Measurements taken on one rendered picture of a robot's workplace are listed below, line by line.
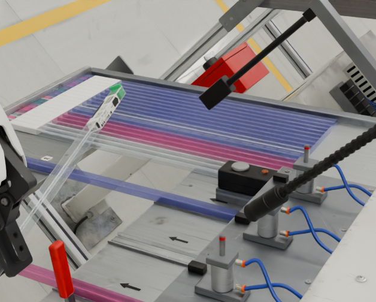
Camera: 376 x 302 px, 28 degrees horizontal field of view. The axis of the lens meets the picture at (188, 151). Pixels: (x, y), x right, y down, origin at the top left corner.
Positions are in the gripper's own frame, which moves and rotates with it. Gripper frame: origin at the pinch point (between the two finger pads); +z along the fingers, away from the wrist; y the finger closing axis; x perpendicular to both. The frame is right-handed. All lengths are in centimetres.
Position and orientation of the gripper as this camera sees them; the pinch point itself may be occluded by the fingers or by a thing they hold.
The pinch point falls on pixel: (0, 250)
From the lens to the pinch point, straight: 64.9
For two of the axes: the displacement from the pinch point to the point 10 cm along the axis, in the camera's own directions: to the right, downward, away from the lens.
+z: 3.6, 9.1, 1.7
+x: 3.6, -3.1, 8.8
